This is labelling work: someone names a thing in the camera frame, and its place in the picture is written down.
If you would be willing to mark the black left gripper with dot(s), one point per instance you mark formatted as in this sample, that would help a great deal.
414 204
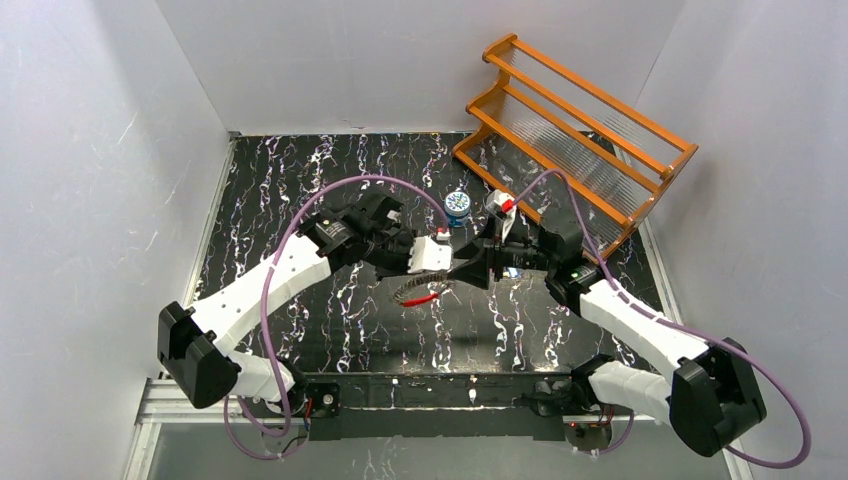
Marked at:
403 266

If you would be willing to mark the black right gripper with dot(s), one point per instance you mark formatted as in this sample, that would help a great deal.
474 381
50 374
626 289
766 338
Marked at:
494 262

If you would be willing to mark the blue tagged key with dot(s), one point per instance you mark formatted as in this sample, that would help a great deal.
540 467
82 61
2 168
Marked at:
512 273

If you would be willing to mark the red handled spiked keyring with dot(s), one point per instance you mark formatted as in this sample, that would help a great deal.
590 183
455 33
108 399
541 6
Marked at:
402 295

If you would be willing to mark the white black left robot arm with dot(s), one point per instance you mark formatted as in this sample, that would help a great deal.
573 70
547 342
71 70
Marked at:
197 344

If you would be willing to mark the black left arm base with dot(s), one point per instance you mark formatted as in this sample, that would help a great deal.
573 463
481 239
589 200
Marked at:
314 399

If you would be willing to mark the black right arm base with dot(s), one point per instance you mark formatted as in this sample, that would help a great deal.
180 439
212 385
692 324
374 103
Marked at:
587 422

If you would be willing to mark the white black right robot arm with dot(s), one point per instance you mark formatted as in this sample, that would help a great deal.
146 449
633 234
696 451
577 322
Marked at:
704 391

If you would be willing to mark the small blue white jar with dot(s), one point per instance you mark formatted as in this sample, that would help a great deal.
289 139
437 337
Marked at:
457 207

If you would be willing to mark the orange wooden shelf rack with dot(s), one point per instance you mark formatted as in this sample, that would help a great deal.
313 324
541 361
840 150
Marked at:
539 114

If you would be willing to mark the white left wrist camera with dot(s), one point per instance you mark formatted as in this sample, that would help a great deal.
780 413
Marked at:
431 253

